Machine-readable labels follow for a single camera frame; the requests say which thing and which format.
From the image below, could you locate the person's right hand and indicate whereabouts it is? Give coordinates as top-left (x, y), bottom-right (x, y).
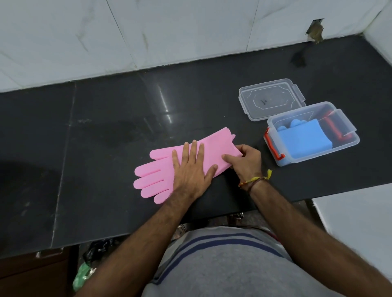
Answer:
top-left (221, 144), bottom-right (263, 184)

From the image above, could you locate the person's left hand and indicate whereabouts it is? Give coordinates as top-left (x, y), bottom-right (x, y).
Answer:
top-left (172, 140), bottom-right (218, 202)

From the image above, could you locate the pink rubber glove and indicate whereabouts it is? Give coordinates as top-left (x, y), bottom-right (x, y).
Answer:
top-left (134, 127), bottom-right (243, 204)

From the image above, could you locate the person's right forearm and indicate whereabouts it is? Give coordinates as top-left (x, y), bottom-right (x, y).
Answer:
top-left (246, 179), bottom-right (392, 297)

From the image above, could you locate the person's left forearm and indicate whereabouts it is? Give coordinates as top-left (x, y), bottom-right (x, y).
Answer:
top-left (74, 193), bottom-right (198, 297)

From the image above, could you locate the red container latch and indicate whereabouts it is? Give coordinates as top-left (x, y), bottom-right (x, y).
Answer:
top-left (264, 127), bottom-right (286, 161)
top-left (318, 110), bottom-right (353, 142)

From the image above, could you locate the clear plastic lid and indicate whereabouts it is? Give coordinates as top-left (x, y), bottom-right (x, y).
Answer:
top-left (238, 79), bottom-right (306, 122)

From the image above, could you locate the blue rubber glove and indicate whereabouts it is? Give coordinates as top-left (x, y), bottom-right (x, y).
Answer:
top-left (277, 119), bottom-right (307, 132)

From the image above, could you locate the blue sponge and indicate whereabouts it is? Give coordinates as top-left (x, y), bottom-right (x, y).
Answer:
top-left (277, 119), bottom-right (333, 160)

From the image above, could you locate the grey striped shirt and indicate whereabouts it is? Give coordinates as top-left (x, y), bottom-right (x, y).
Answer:
top-left (142, 226), bottom-right (341, 297)

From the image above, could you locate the clear plastic container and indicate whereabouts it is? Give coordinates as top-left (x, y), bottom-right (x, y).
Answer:
top-left (264, 101), bottom-right (361, 167)

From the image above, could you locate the black plastic bag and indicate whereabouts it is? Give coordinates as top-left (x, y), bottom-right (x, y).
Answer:
top-left (82, 238), bottom-right (118, 265)

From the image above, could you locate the green plastic bag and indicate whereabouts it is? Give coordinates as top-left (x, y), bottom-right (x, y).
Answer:
top-left (72, 263), bottom-right (96, 292)

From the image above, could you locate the brown wooden cabinet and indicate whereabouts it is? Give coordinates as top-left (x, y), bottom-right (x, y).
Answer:
top-left (0, 247), bottom-right (72, 297)

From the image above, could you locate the thread wrist bracelet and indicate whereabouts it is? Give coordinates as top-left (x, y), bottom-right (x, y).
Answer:
top-left (238, 169), bottom-right (273, 190)

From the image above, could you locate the metal cabinet handle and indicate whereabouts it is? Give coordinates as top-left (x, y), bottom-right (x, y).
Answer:
top-left (35, 247), bottom-right (65, 259)

